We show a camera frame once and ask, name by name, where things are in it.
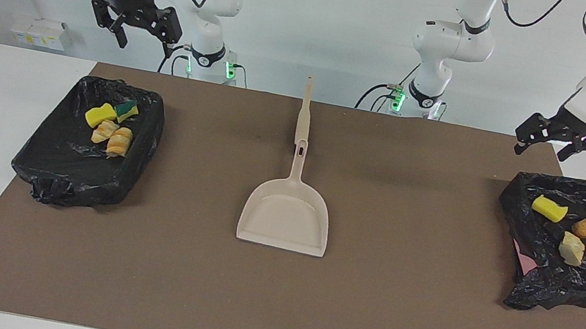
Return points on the notched yellow sponge piece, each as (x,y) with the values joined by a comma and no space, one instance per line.
(549,208)

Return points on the beige plastic dustpan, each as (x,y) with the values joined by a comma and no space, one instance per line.
(286,217)

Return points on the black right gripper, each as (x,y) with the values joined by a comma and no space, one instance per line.
(137,4)

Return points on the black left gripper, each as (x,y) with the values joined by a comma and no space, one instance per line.
(564,129)

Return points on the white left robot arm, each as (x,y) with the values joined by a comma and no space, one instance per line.
(453,42)

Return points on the yellow green sponge piece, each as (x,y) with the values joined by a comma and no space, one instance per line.
(127,111)

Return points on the small striped croissant piece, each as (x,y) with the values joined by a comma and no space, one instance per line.
(104,132)

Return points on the brown table mat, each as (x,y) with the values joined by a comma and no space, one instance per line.
(186,290)

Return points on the large striped croissant piece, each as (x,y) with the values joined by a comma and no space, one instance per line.
(119,143)

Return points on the yellow sponge wedge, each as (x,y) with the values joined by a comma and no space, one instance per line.
(99,115)

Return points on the beige hand brush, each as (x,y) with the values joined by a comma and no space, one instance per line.
(304,118)

